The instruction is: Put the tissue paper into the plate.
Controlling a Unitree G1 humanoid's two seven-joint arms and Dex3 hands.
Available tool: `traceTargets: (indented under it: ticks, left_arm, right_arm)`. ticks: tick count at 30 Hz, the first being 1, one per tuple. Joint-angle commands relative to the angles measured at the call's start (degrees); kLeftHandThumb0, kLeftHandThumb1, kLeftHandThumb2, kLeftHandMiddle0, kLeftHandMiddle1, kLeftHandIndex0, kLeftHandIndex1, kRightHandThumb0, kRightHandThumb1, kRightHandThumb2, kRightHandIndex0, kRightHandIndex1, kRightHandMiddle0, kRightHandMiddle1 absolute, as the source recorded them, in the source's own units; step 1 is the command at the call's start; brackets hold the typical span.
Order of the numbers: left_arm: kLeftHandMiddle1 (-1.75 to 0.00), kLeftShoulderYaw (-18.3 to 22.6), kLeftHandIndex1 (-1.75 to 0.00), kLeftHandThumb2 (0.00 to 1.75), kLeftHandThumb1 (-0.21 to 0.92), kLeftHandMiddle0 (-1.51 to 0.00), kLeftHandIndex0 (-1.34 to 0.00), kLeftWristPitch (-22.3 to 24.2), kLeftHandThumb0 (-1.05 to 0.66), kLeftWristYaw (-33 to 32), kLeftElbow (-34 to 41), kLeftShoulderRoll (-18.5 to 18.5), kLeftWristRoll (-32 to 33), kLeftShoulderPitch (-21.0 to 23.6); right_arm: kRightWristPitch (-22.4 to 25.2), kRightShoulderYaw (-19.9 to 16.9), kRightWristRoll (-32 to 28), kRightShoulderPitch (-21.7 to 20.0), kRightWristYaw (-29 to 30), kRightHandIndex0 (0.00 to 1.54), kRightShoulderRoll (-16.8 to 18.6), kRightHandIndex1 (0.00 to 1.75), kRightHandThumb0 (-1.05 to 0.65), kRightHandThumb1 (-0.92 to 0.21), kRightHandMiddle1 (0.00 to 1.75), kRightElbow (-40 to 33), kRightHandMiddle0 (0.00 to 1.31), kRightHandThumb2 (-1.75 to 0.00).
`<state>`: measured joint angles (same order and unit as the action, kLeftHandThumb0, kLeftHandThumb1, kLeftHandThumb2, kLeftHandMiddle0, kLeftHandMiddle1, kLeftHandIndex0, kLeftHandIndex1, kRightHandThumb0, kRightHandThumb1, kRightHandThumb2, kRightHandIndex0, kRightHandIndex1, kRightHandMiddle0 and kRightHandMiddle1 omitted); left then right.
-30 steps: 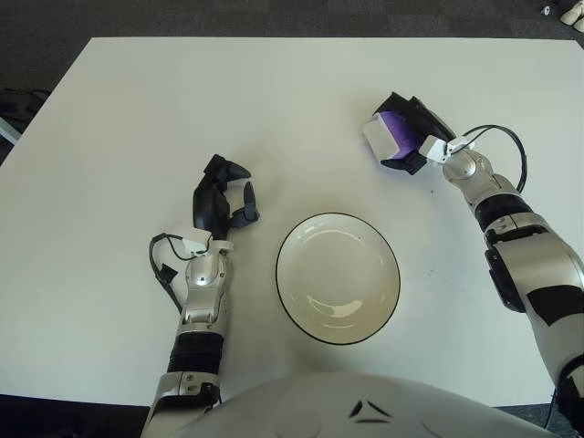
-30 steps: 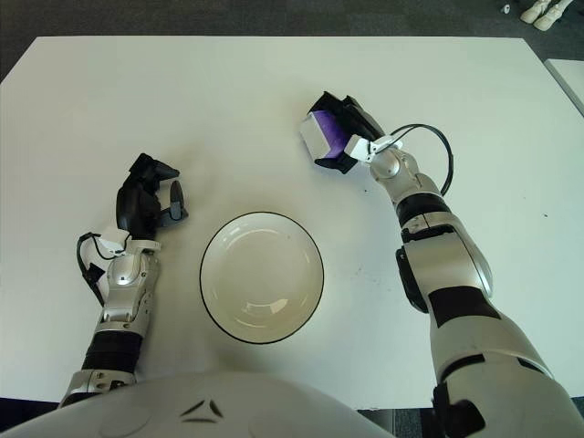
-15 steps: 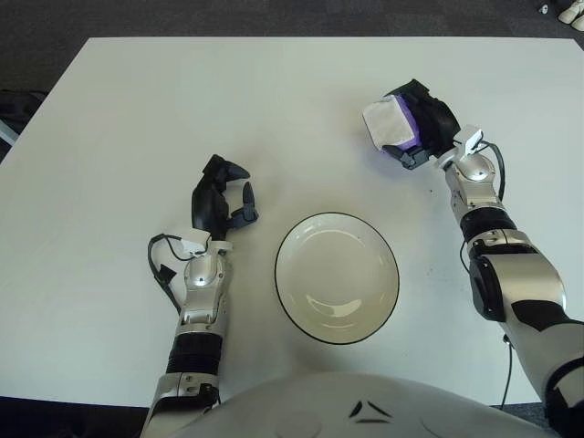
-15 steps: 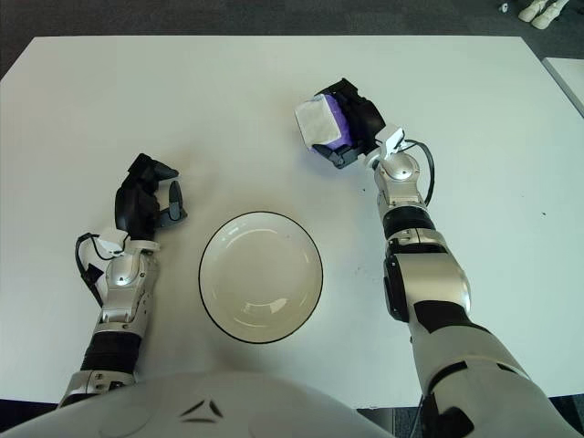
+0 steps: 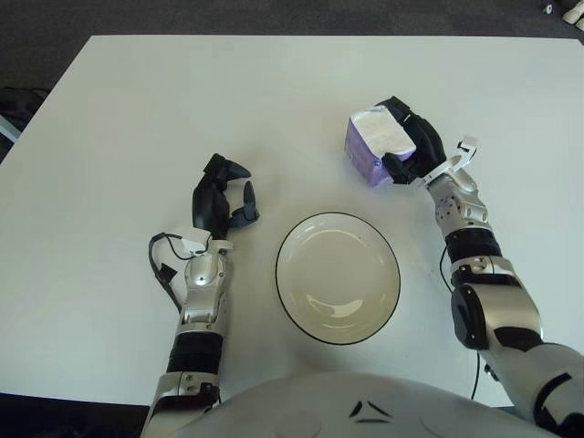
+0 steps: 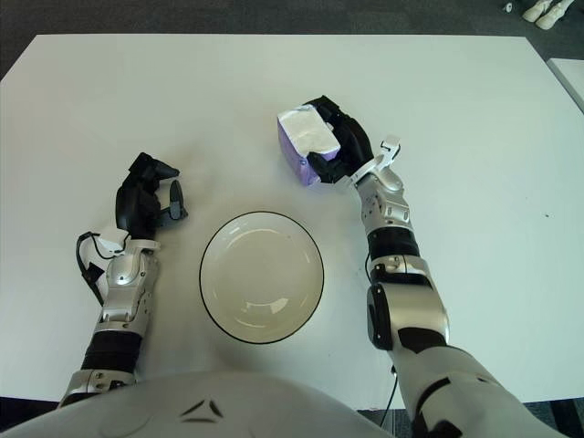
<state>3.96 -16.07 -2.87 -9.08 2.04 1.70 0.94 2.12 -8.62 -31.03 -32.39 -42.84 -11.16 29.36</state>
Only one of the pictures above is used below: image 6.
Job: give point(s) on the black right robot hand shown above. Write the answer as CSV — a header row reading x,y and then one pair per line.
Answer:
x,y
356,141

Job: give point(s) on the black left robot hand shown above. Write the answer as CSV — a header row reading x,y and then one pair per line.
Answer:
x,y
132,205

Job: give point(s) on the purple tissue paper pack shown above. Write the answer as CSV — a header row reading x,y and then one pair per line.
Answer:
x,y
296,137

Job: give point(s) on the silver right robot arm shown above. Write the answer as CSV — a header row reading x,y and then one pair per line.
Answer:
x,y
401,310

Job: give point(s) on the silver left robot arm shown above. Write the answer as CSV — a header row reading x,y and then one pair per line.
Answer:
x,y
125,274

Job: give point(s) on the white plate with black rim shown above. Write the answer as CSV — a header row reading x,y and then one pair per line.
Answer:
x,y
262,274

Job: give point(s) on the small white round object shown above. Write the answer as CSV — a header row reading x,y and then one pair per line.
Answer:
x,y
507,7

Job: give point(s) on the grey robot torso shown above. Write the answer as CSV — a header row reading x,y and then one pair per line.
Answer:
x,y
205,410

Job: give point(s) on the white robot foot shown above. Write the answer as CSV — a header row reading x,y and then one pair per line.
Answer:
x,y
533,13
549,20

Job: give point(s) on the white side table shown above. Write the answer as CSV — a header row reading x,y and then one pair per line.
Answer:
x,y
570,77

